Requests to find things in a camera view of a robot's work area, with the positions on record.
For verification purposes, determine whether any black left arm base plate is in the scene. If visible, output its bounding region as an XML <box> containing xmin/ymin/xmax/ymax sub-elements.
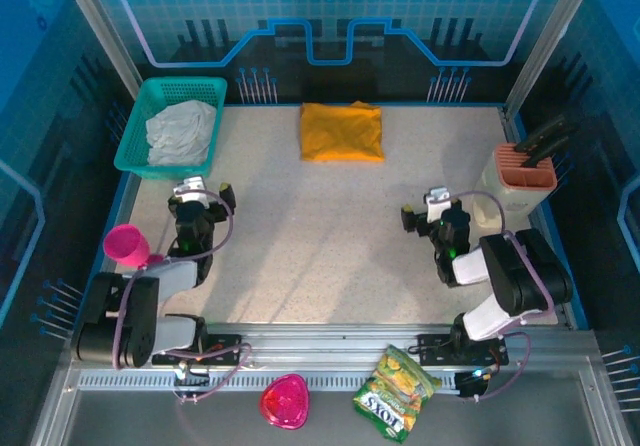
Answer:
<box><xmin>151</xmin><ymin>333</ymin><xmax>244</xmax><ymax>367</ymax></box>

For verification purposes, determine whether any aluminium frame post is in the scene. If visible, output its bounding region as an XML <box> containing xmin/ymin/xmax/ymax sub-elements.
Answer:
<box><xmin>503</xmin><ymin>0</ymin><xmax>604</xmax><ymax>112</ymax></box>
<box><xmin>54</xmin><ymin>0</ymin><xmax>144</xmax><ymax>100</ymax></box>

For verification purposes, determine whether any teal plastic basket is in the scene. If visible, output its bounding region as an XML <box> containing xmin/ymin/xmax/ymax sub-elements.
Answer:
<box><xmin>113</xmin><ymin>76</ymin><xmax>229</xmax><ymax>181</ymax></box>

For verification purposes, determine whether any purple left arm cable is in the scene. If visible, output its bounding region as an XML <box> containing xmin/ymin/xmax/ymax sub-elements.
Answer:
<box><xmin>112</xmin><ymin>189</ymin><xmax>252</xmax><ymax>407</ymax></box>

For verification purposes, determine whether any white knife block salmon top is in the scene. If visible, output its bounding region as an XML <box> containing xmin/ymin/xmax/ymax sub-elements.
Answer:
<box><xmin>472</xmin><ymin>143</ymin><xmax>559</xmax><ymax>232</ymax></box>

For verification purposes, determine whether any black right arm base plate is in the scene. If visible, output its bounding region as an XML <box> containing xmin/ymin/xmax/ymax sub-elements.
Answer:
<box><xmin>417</xmin><ymin>333</ymin><xmax>510</xmax><ymax>367</ymax></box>

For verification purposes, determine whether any green snack bag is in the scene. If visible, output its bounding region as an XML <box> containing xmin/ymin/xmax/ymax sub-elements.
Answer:
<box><xmin>352</xmin><ymin>344</ymin><xmax>444</xmax><ymax>442</ymax></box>

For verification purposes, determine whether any pink heart-shaped dish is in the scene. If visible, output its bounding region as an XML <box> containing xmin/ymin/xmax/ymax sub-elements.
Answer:
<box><xmin>258</xmin><ymin>373</ymin><xmax>312</xmax><ymax>430</ymax></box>

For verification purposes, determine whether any aluminium rail frame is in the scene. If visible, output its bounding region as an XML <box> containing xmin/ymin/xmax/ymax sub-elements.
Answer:
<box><xmin>29</xmin><ymin>321</ymin><xmax>632</xmax><ymax>446</ymax></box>

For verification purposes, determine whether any orange t-shirt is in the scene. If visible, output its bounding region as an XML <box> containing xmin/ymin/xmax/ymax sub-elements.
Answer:
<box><xmin>298</xmin><ymin>99</ymin><xmax>386</xmax><ymax>163</ymax></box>

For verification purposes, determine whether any white t-shirt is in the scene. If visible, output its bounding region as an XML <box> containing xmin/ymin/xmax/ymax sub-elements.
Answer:
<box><xmin>145</xmin><ymin>99</ymin><xmax>219</xmax><ymax>167</ymax></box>

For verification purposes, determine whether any black knife handle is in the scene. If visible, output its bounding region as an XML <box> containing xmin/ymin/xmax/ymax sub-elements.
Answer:
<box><xmin>519</xmin><ymin>135</ymin><xmax>572</xmax><ymax>170</ymax></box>
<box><xmin>513</xmin><ymin>114</ymin><xmax>582</xmax><ymax>153</ymax></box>

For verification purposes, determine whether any pink plastic cup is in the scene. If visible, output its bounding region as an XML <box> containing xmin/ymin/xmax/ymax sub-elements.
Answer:
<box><xmin>102</xmin><ymin>223</ymin><xmax>165</xmax><ymax>270</ymax></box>

